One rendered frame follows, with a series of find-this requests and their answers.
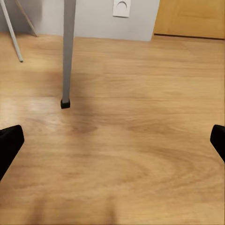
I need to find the camera tripod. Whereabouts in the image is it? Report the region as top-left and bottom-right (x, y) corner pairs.
(60, 0), (76, 109)

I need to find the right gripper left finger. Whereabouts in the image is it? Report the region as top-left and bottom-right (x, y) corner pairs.
(0, 125), (24, 181)

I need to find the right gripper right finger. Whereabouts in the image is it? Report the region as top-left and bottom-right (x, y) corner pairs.
(210, 124), (225, 162)

